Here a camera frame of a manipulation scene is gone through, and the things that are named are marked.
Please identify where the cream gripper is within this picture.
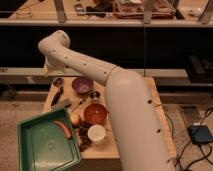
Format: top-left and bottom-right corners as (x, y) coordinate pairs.
(43, 62), (65, 74)

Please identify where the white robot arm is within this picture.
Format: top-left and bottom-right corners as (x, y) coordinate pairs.
(38, 30), (175, 171)

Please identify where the small metal cup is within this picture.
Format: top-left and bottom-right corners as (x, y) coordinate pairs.
(90, 91), (100, 103)

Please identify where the white paper cup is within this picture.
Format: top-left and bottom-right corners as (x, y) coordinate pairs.
(87, 124), (106, 143)

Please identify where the purple bowl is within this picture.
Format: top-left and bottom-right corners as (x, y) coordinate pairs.
(72, 77), (93, 94)

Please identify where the grey metal block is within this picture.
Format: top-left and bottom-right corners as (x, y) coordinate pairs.
(51, 99), (71, 110)

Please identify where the wooden table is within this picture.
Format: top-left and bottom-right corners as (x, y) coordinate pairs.
(44, 77), (177, 160)

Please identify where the small dark spoon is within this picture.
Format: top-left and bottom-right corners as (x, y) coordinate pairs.
(71, 100), (84, 113)

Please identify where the apple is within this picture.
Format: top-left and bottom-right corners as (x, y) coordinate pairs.
(70, 114), (81, 127)

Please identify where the orange bowl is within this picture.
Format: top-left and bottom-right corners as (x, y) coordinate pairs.
(84, 104), (107, 124)

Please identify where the green plastic tray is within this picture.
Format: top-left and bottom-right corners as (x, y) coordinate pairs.
(18, 109), (81, 171)

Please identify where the bunch of dark grapes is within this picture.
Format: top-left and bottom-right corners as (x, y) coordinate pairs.
(79, 122), (91, 152)

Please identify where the black power box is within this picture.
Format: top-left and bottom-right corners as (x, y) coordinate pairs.
(187, 125), (213, 144)

